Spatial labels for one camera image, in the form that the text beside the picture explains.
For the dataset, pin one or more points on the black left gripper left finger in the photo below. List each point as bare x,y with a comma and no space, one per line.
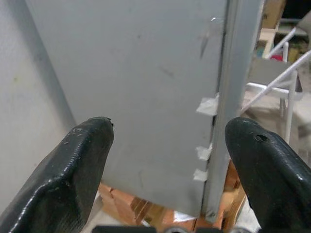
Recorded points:
60,174

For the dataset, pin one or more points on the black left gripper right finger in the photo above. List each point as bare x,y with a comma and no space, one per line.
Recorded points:
272,174

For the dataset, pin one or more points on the grey fridge door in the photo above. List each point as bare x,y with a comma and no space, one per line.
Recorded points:
233,72

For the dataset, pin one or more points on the grey small fridge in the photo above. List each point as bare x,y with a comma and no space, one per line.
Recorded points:
133,85

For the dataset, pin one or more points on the red brick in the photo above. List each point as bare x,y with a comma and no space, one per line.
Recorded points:
119,201

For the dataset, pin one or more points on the white tape piece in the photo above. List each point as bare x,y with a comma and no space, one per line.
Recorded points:
200,175
206,105
204,153

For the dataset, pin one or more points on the white metal rack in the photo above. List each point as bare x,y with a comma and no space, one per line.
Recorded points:
272,91

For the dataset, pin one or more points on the brown cardboard box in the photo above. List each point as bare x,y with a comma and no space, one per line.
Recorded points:
272,13

